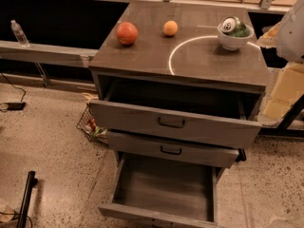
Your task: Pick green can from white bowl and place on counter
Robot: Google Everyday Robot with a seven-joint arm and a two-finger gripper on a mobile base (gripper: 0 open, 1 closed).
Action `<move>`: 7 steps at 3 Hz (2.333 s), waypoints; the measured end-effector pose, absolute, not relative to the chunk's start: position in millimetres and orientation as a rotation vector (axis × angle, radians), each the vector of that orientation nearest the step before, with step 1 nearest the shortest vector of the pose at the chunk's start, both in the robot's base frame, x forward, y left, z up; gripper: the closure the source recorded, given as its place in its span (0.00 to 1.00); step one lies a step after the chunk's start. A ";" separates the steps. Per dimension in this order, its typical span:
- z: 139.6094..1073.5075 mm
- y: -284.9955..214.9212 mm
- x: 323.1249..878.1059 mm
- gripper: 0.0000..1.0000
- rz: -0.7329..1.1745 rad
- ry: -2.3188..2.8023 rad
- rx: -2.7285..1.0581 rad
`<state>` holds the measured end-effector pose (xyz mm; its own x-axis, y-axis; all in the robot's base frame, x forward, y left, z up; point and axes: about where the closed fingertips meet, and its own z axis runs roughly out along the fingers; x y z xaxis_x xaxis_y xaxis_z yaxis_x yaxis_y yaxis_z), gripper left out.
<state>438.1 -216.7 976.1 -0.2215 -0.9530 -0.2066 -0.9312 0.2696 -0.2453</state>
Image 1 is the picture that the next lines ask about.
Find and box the clear plastic water bottle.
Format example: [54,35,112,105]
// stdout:
[10,20,29,48]

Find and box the red apple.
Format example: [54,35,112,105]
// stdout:
[116,22,138,46]

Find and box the orange fruit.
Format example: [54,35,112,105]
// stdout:
[163,21,179,36]

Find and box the middle grey drawer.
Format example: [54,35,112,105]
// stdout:
[106,131,238,168]

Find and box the grey drawer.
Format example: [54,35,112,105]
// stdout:
[90,79,260,148]
[99,153,222,228]
[106,131,238,168]

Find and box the green soda can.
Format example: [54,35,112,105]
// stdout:
[220,16,249,37]

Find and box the black table leg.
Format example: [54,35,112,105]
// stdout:
[259,95,304,138]

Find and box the grey wooden drawer cabinet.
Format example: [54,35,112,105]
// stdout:
[87,0,270,176]

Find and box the black metal bar stand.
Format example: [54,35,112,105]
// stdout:
[17,171,38,228]

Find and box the top grey drawer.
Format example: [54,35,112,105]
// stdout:
[90,79,260,148]

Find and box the black power adapter with cable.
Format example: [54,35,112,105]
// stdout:
[0,74,27,112]

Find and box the bottom grey drawer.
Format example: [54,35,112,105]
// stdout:
[99,153,222,228]

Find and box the grey metal shelf rail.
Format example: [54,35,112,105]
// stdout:
[0,41,97,67]

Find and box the wire basket with items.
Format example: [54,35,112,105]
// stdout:
[76,106,108,145]

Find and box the white ceramic bowl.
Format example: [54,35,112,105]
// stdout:
[218,26,255,50]

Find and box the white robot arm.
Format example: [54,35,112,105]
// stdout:
[275,0,304,63]

